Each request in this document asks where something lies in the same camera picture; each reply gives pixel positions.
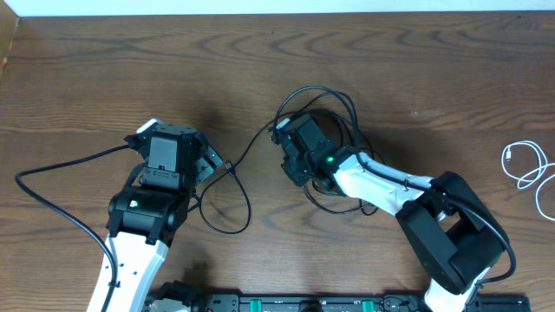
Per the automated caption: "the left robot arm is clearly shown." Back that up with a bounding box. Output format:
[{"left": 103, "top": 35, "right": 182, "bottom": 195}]
[{"left": 88, "top": 119, "right": 223, "bottom": 311}]

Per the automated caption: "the left camera cable black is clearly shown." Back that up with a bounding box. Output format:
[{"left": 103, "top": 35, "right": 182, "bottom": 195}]
[{"left": 15, "top": 144, "right": 131, "bottom": 312}]

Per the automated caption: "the camera cable black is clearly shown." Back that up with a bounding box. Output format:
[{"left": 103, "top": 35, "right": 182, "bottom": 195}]
[
  {"left": 271, "top": 85, "right": 518, "bottom": 286},
  {"left": 15, "top": 144, "right": 131, "bottom": 312}
]

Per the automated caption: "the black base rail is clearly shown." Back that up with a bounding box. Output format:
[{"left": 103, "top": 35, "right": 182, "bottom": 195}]
[{"left": 140, "top": 281, "right": 532, "bottom": 312}]

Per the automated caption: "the right camera cable black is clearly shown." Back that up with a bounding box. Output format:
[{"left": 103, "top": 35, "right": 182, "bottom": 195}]
[{"left": 271, "top": 85, "right": 518, "bottom": 286}]

